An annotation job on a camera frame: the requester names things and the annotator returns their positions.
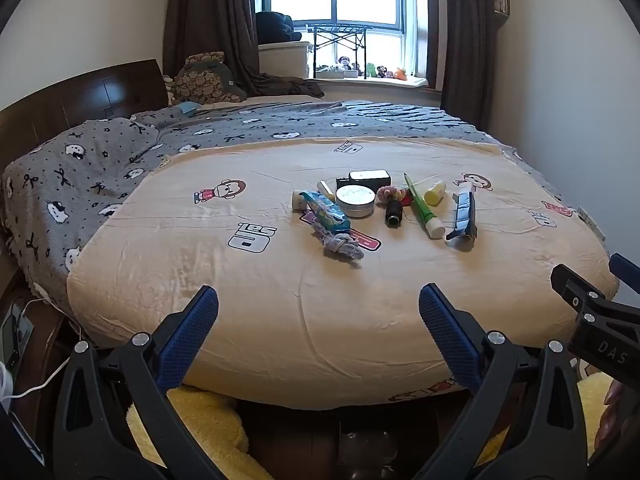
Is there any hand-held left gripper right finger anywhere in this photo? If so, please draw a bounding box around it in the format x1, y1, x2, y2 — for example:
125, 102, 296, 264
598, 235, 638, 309
419, 282, 588, 480

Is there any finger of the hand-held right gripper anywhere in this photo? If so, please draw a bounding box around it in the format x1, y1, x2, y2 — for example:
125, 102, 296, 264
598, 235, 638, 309
550, 263, 610, 322
608, 253, 640, 283

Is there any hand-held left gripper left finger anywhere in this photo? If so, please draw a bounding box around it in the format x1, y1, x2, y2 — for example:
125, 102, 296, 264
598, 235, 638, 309
52, 285, 221, 480

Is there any dark blue foil wrapper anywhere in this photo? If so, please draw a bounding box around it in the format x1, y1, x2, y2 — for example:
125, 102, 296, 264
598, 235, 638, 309
445, 190, 478, 248

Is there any green tube with white cap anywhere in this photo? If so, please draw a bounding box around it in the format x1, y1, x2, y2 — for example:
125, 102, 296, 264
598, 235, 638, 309
403, 172, 446, 240

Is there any grey knotted rope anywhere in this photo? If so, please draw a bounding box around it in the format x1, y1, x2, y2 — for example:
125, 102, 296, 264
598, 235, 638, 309
314, 221, 366, 265

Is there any blue snack packet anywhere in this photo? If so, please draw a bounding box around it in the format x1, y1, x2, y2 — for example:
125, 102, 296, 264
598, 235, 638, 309
299, 190, 352, 235

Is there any person's right hand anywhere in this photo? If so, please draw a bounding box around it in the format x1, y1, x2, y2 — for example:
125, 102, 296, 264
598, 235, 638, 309
592, 377, 626, 457

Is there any white power strip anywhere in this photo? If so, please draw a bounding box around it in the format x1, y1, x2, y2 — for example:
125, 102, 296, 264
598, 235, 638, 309
577, 205, 607, 242

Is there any yellow fluffy mat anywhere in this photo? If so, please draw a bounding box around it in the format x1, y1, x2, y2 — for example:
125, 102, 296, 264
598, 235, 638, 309
125, 370, 617, 480

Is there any round silver tin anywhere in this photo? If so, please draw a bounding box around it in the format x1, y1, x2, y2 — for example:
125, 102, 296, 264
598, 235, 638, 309
335, 185, 376, 219

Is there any black rectangular box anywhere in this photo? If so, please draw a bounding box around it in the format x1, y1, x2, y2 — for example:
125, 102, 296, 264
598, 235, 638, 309
348, 169, 392, 190

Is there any grey bedside device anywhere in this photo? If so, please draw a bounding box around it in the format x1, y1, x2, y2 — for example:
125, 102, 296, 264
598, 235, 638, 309
0, 304, 35, 367

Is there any grey printed blanket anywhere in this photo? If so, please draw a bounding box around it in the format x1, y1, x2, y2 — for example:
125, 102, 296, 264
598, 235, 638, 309
0, 99, 563, 313

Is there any brown patterned pillow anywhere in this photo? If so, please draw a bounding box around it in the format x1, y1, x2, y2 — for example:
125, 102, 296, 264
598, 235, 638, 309
172, 51, 248, 106

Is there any dark wooden headboard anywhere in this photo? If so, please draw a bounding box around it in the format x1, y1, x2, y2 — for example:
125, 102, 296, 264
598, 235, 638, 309
0, 58, 170, 161

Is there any white storage box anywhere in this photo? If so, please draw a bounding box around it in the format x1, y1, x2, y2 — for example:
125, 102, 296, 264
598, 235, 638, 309
258, 41, 312, 80

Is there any dark brown curtain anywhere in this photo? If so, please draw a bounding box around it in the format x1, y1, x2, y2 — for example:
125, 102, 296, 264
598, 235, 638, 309
162, 0, 326, 100
426, 0, 497, 131

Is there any black folding rack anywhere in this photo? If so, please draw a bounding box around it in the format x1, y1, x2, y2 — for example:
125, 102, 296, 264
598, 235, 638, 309
312, 24, 370, 80

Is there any dark blue cloth pile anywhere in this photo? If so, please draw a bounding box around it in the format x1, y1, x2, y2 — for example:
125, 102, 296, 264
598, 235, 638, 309
255, 10, 304, 44

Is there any white cable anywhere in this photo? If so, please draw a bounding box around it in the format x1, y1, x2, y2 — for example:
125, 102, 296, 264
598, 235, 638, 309
0, 297, 85, 402

